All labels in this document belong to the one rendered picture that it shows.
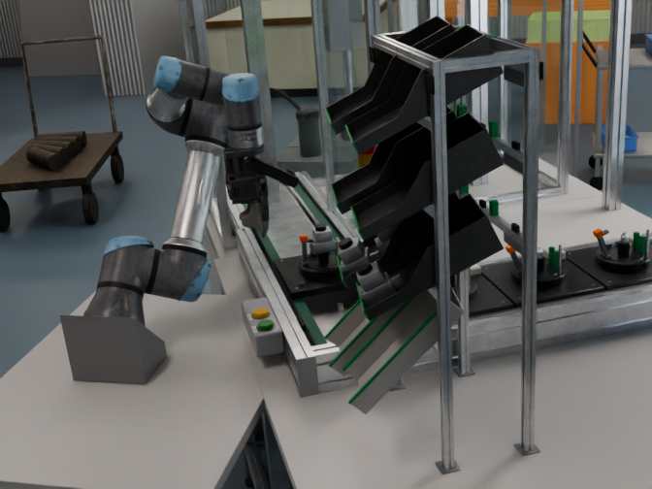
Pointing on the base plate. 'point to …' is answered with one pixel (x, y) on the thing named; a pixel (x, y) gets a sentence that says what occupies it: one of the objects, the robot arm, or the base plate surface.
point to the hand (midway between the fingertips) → (266, 231)
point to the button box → (267, 345)
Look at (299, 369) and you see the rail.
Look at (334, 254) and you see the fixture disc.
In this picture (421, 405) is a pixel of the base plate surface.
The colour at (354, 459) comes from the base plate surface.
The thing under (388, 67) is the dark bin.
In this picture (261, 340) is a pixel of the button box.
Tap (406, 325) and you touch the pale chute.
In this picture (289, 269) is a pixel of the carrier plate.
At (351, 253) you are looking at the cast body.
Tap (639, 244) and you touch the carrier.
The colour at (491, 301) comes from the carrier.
